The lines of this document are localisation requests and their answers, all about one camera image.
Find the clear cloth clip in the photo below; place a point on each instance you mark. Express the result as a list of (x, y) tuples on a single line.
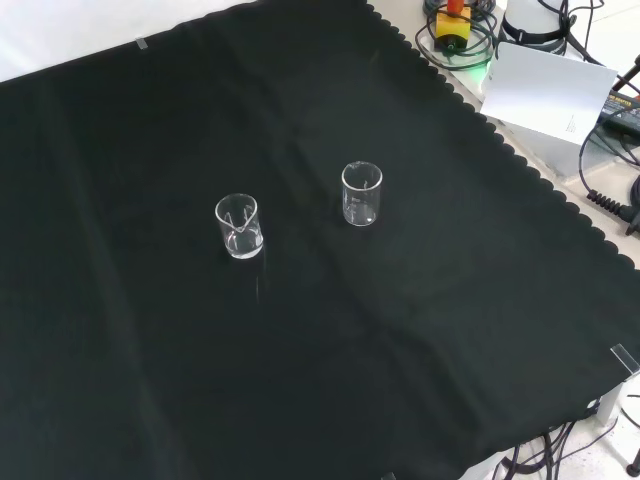
[(141, 44), (625, 357)]

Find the clear glass beaker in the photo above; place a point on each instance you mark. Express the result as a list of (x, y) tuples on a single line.
[(240, 245), (361, 215)]

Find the black power adapter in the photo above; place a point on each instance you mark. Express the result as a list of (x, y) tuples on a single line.
[(622, 111)]

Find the yellow stop button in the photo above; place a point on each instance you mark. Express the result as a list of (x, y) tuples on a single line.
[(452, 27)]

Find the black bench cloth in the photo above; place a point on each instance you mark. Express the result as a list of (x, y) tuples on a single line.
[(150, 325)]

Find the pale white board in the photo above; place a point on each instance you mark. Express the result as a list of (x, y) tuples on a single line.
[(545, 90)]

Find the white bench leg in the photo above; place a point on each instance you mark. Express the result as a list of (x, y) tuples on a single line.
[(612, 400)]

